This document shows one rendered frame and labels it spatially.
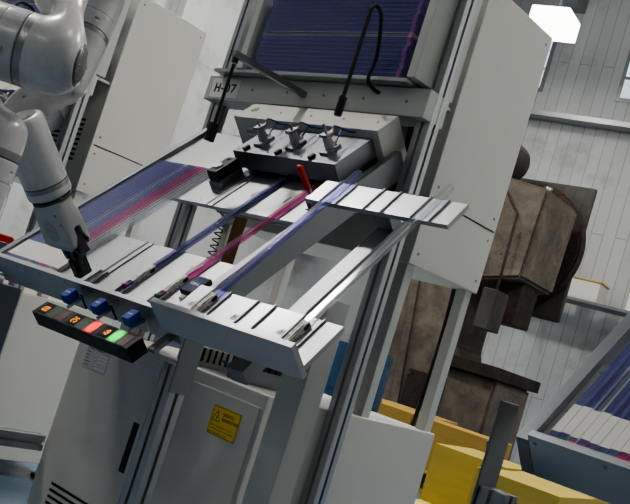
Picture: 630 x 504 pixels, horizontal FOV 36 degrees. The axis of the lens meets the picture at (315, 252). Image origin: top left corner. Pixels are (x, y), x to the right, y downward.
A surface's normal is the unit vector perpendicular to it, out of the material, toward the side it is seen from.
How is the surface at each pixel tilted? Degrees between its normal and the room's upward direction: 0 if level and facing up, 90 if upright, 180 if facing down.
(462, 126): 90
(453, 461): 90
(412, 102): 90
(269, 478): 90
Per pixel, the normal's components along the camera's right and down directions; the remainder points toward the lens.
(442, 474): -0.49, -0.23
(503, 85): 0.72, 0.16
